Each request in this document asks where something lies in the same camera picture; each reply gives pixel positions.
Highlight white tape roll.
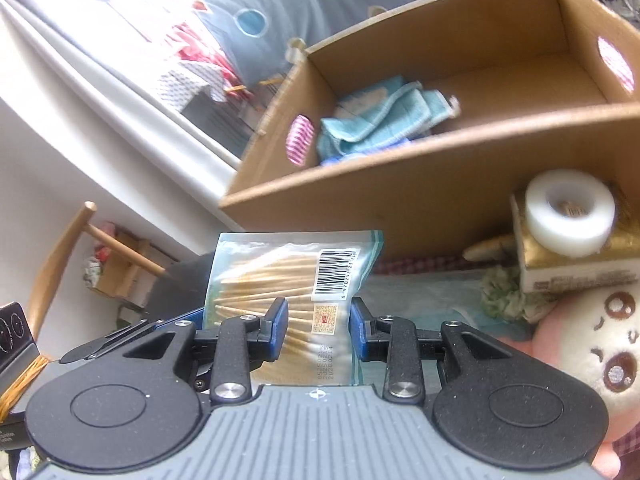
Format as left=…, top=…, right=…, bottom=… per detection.
left=525, top=170, right=616, bottom=253

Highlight blue patterned bedsheet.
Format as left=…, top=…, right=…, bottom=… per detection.
left=192, top=0, right=488, bottom=86

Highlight cotton swab packet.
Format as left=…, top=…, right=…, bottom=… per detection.
left=205, top=230, right=386, bottom=386

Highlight white curtain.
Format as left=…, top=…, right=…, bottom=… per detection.
left=0, top=0, right=246, bottom=171

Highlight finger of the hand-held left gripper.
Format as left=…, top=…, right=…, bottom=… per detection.
left=59, top=307, right=207, bottom=365

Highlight tan small object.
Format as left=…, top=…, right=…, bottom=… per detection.
left=462, top=234, right=516, bottom=261

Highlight small cluttered cardboard box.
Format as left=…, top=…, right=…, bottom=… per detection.
left=82, top=230, right=151, bottom=311

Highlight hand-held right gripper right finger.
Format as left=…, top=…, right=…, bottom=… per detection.
left=349, top=297, right=531, bottom=406

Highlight pink hanging clothes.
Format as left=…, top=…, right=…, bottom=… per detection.
left=165, top=22, right=241, bottom=91

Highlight green scrunchie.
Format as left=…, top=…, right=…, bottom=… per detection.
left=480, top=265, right=556, bottom=321

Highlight pink plush toy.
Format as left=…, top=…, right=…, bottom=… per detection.
left=530, top=287, right=640, bottom=478

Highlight white polka-dot cloth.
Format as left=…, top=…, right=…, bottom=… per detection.
left=152, top=67, right=226, bottom=111

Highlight light blue towel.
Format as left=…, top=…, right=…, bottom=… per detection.
left=317, top=76, right=461, bottom=158

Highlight wooden chair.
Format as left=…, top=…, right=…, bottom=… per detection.
left=25, top=201, right=168, bottom=321

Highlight brown cardboard box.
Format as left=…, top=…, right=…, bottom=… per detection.
left=219, top=0, right=640, bottom=266

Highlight gold tissue pack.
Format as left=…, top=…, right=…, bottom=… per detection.
left=510, top=180, right=640, bottom=293

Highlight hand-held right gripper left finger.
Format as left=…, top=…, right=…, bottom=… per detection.
left=107, top=297, right=290, bottom=406

